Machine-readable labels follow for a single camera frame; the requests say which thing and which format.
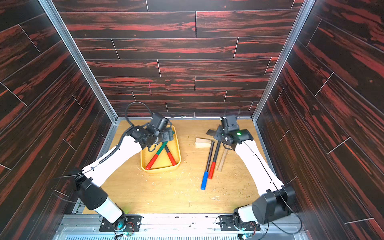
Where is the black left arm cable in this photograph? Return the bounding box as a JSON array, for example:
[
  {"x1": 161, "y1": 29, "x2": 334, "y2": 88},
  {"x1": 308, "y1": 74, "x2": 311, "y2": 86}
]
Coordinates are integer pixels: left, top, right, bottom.
[{"x1": 53, "y1": 101, "x2": 154, "y2": 208}]

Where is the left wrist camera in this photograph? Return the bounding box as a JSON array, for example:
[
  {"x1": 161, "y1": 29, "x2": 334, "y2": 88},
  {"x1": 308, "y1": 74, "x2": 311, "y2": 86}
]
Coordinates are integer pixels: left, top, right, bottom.
[{"x1": 148, "y1": 113, "x2": 170, "y2": 133}]

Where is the black hoe red grip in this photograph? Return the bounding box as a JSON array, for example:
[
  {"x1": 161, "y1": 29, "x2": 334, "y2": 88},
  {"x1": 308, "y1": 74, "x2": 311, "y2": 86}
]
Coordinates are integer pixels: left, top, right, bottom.
[{"x1": 165, "y1": 145, "x2": 177, "y2": 166}]

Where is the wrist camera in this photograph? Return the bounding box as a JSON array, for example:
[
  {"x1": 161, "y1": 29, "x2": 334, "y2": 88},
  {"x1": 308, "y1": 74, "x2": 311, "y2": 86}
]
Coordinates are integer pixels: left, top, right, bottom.
[
  {"x1": 148, "y1": 113, "x2": 170, "y2": 133},
  {"x1": 221, "y1": 115, "x2": 240, "y2": 132}
]

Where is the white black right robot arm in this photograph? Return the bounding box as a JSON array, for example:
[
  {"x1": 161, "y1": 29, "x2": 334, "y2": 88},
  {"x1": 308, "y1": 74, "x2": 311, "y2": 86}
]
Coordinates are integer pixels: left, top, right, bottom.
[{"x1": 214, "y1": 115, "x2": 296, "y2": 229}]

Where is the steel hoe blue grip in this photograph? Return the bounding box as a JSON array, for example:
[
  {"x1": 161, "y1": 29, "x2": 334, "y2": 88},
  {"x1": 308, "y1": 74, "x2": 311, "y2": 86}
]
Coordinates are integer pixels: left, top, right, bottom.
[{"x1": 195, "y1": 138, "x2": 215, "y2": 190}]

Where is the yellow plastic storage tray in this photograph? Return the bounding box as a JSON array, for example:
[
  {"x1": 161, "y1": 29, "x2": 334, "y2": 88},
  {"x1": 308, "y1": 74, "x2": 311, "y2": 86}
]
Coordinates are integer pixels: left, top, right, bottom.
[{"x1": 141, "y1": 127, "x2": 182, "y2": 174}]

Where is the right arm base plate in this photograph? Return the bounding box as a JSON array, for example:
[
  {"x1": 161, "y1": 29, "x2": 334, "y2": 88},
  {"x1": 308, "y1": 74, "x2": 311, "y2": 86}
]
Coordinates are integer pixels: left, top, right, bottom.
[{"x1": 215, "y1": 215, "x2": 261, "y2": 232}]

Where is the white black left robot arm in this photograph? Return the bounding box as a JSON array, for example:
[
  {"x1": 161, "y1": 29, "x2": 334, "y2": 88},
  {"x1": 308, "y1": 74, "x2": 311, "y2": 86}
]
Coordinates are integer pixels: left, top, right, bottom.
[{"x1": 75, "y1": 113, "x2": 174, "y2": 232}]

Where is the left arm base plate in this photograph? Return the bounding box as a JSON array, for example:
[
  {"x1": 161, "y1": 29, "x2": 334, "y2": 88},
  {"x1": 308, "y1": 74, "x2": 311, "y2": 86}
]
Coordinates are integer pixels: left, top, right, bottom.
[{"x1": 99, "y1": 215, "x2": 143, "y2": 233}]

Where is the dark hoe red grip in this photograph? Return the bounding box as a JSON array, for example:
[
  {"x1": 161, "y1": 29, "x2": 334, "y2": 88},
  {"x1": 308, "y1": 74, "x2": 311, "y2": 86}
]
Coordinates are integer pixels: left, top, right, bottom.
[{"x1": 206, "y1": 126, "x2": 224, "y2": 179}]

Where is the green hoe red grip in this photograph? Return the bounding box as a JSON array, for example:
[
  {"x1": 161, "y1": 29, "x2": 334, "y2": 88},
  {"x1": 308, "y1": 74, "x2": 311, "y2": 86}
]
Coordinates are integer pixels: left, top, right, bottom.
[{"x1": 145, "y1": 142, "x2": 168, "y2": 171}]

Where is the wooden handle hoe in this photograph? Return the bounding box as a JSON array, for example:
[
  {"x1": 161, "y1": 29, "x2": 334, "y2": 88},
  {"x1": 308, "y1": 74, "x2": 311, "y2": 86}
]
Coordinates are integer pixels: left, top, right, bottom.
[{"x1": 217, "y1": 149, "x2": 229, "y2": 172}]

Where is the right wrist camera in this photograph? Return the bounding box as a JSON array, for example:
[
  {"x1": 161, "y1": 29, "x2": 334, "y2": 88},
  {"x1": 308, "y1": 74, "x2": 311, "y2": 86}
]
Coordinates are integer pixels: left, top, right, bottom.
[{"x1": 221, "y1": 115, "x2": 240, "y2": 132}]

